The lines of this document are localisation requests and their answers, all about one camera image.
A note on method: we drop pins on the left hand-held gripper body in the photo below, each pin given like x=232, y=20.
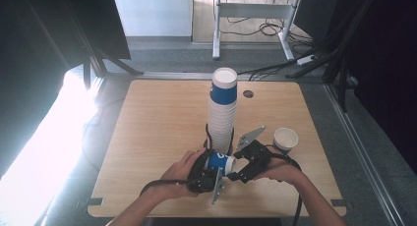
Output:
x=203, y=183

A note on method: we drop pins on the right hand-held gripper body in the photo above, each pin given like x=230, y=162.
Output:
x=257, y=154

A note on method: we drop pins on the blue and white paper cup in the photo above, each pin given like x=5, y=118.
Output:
x=285, y=139
x=218, y=161

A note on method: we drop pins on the stack of paper cups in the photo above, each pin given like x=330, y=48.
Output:
x=223, y=121

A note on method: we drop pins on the person's left hand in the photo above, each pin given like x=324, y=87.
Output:
x=178, y=181

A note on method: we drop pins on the person's right hand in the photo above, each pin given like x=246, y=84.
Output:
x=282, y=172

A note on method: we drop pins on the white power strip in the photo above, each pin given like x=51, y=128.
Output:
x=306, y=59

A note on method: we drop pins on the black metal stand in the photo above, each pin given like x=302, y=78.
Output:
x=342, y=85

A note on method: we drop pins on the black tripod stand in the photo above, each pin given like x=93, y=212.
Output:
x=87, y=72

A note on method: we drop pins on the dark curtain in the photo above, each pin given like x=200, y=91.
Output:
x=32, y=55
x=387, y=72

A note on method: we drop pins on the white panel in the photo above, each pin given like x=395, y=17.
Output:
x=152, y=13

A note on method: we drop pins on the metal floor rail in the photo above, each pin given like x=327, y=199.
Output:
x=360, y=157

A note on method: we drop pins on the grey metal desk frame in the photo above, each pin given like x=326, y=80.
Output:
x=252, y=10

